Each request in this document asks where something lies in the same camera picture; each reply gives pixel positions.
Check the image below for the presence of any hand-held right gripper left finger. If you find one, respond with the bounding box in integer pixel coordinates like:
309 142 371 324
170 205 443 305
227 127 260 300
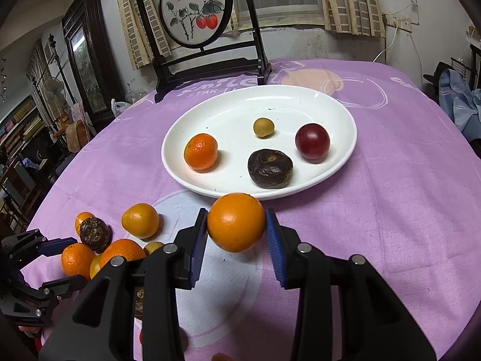
38 208 210 361

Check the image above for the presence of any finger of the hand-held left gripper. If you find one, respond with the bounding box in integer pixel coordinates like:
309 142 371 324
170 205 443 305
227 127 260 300
35 274 88 302
8 229 78 267

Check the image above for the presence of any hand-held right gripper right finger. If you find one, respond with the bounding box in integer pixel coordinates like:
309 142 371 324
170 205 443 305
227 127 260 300
265 207 438 361

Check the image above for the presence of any large round orange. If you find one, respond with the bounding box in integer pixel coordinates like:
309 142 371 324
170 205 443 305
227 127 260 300
207 193 266 253

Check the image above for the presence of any white oval plate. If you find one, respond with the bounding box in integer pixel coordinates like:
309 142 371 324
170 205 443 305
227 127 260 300
161 85 357 201

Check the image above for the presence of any small orange tangerine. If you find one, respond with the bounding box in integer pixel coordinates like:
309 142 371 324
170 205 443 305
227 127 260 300
75 211 96 237

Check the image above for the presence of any small yellow-green citrus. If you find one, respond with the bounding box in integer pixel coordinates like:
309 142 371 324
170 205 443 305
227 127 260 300
89 255 104 280

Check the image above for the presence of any dark brown water chestnut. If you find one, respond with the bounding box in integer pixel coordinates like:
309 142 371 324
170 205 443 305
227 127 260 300
247 149 294 189
79 217 112 252

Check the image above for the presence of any yellow-orange citrus fruit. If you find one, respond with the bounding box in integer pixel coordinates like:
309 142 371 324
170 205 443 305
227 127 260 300
121 203 161 239

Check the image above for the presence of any small tangerine with stem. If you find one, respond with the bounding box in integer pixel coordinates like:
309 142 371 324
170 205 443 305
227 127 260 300
184 133 219 171

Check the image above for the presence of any brown woven basket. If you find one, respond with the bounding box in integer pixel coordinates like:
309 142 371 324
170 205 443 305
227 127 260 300
65 119 91 153

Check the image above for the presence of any dark red plum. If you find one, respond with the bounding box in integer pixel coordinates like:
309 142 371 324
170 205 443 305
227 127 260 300
295 123 331 163

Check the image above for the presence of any cluttered bookshelf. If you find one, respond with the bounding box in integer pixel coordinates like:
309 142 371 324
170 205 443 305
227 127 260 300
0 94 51 155

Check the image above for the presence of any purple printed tablecloth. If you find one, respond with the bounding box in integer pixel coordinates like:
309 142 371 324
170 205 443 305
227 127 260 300
19 58 481 361

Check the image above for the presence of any standing electric fan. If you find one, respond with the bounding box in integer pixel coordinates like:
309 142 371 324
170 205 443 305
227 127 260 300
39 76 67 115

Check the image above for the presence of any white plastic bag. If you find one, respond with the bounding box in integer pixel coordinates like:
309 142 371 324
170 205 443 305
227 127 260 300
111 98 133 118

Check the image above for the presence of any dark wooden framed cabinet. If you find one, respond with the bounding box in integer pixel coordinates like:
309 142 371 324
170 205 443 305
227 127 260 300
62 0 125 133

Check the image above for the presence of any beige patterned curtain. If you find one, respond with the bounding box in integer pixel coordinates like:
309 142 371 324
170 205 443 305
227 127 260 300
113 0 181 70
319 0 388 39

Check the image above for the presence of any blue clothes pile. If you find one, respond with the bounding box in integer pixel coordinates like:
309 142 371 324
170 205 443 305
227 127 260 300
438 68 481 141

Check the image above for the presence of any round painted table screen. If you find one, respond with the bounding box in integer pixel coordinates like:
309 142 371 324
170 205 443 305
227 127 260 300
133 0 273 93

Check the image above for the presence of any white power cable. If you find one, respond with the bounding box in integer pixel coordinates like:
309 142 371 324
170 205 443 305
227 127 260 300
372 26 400 63

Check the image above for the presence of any white wall outlet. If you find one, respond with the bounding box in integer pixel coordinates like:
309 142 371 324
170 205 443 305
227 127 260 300
382 12 414 31

